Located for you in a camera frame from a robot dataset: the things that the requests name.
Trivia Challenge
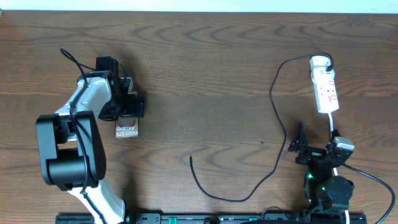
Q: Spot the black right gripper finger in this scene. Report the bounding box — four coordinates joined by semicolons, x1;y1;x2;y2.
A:
295;151;320;165
288;123;308;152

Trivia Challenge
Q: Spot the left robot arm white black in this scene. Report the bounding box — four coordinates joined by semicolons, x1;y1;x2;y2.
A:
35;56;144;223

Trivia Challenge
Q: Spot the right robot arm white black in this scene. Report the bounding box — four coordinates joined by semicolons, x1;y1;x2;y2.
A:
288;123;354;222

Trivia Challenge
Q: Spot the white USB charger plug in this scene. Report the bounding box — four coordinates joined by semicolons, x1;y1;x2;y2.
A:
310;55;331;70

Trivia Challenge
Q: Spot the white power strip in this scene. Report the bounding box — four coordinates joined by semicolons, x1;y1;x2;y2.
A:
311;67;339;114

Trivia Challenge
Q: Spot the black charger cable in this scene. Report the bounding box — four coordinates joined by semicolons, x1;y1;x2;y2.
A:
189;52;335;203

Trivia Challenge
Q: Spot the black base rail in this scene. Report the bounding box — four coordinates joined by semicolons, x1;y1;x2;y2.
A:
55;213;368;224

